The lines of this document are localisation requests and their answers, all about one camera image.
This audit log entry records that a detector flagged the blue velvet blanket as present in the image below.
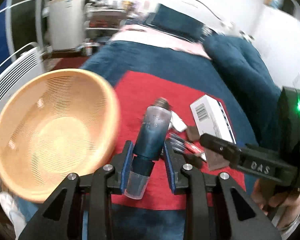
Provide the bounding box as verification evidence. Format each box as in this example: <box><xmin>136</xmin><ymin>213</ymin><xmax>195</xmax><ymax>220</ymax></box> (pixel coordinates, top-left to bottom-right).
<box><xmin>82</xmin><ymin>35</ymin><xmax>281</xmax><ymax>239</ymax></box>

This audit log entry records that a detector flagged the pink bed sheet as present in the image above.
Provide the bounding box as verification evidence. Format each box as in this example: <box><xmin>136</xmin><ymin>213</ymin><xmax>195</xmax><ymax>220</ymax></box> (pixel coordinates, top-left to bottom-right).
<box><xmin>110</xmin><ymin>24</ymin><xmax>211</xmax><ymax>60</ymax></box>

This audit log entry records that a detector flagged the red patterned cloth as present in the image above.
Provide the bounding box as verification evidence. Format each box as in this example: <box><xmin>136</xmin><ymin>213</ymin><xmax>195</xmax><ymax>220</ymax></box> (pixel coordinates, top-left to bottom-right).
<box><xmin>110</xmin><ymin>70</ymin><xmax>247</xmax><ymax>211</ymax></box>

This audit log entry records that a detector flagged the blue pillow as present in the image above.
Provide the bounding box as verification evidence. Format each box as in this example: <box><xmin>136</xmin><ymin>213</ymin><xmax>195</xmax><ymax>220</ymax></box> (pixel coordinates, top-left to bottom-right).
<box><xmin>144</xmin><ymin>4</ymin><xmax>203</xmax><ymax>42</ymax></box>

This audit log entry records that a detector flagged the cluttered white shelf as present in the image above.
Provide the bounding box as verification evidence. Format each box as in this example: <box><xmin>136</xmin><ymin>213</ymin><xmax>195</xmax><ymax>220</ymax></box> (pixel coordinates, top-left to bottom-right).
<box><xmin>83</xmin><ymin>0</ymin><xmax>127</xmax><ymax>56</ymax></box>

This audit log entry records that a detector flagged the person's right hand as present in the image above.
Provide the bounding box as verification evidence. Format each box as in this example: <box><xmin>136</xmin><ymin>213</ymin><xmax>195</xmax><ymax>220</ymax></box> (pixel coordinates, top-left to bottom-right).
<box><xmin>251</xmin><ymin>179</ymin><xmax>300</xmax><ymax>229</ymax></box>

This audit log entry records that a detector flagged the tan woven plastic basket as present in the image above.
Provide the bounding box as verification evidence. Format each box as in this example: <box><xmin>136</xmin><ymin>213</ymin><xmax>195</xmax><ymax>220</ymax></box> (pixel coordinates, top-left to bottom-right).
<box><xmin>0</xmin><ymin>69</ymin><xmax>120</xmax><ymax>203</ymax></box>

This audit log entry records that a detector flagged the white panel heater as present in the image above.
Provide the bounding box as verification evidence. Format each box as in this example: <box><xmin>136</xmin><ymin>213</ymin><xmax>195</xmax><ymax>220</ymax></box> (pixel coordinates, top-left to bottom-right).
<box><xmin>0</xmin><ymin>44</ymin><xmax>45</xmax><ymax>113</ymax></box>

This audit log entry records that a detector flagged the white power adapter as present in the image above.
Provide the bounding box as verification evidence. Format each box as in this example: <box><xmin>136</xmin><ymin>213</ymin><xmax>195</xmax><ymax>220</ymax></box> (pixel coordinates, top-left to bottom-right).
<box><xmin>168</xmin><ymin>111</ymin><xmax>187</xmax><ymax>133</ymax></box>

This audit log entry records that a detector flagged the white medicine box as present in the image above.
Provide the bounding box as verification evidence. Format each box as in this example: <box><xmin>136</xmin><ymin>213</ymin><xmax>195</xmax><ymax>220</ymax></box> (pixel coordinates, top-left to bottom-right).
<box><xmin>190</xmin><ymin>95</ymin><xmax>236</xmax><ymax>144</ymax></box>

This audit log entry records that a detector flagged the white cylindrical appliance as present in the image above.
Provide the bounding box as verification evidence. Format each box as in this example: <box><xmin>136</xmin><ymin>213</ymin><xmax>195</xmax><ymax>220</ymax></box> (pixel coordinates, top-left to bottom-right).
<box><xmin>48</xmin><ymin>0</ymin><xmax>85</xmax><ymax>51</ymax></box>

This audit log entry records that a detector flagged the blue spray bottle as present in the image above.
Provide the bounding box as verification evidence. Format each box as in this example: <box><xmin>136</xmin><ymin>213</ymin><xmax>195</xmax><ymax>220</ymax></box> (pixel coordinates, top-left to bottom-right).
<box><xmin>125</xmin><ymin>98</ymin><xmax>172</xmax><ymax>200</ymax></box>

